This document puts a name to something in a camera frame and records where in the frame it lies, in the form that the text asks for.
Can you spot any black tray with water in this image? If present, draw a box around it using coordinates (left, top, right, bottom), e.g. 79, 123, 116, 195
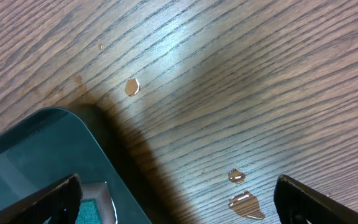
0, 108, 151, 223

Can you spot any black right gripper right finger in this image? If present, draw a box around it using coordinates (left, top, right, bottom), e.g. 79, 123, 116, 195
273, 175, 358, 224

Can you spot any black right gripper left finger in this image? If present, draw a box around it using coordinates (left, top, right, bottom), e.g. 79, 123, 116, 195
0, 174, 83, 224

